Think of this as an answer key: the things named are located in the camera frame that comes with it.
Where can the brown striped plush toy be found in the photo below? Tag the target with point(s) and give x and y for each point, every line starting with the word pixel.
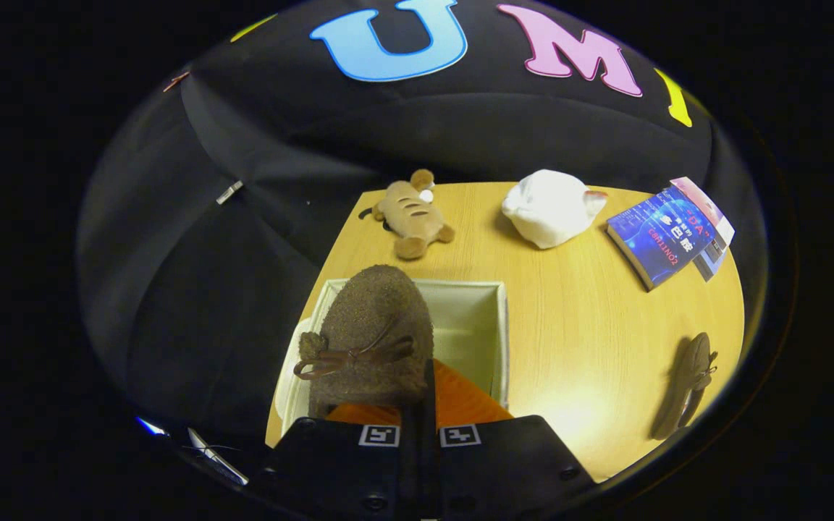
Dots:
pixel 413 217

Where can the grey fabric storage box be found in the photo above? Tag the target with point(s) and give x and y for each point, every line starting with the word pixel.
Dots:
pixel 468 325

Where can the pink clip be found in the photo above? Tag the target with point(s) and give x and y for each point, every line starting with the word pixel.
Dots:
pixel 177 81

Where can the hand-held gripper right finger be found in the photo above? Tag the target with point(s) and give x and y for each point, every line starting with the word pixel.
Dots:
pixel 431 434

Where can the white plush toy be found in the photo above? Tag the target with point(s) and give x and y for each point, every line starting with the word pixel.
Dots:
pixel 547 210

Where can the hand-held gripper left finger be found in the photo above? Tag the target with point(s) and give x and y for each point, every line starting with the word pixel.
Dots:
pixel 330 463

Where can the pink cover book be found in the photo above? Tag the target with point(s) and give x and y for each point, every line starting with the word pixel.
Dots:
pixel 706 206

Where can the lit screen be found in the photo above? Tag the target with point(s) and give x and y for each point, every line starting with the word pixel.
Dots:
pixel 150 426

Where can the white clip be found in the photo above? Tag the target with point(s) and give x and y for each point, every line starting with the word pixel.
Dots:
pixel 229 192

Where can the blue cover book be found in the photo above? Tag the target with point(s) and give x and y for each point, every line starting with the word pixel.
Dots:
pixel 659 235

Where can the thin grey book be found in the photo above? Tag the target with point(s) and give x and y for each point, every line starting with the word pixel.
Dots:
pixel 710 262

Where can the brown suede shoe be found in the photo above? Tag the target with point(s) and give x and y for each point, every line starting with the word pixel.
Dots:
pixel 688 383
pixel 377 318

